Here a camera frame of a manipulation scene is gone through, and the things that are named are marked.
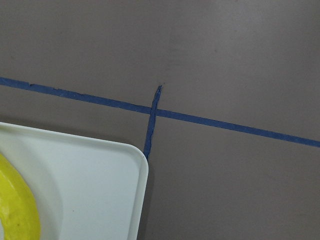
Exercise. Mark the greenish yellow long banana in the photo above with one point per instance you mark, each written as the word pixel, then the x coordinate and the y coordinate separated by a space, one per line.
pixel 19 214

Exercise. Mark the cream bear tray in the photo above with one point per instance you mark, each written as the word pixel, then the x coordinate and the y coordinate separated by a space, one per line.
pixel 85 188

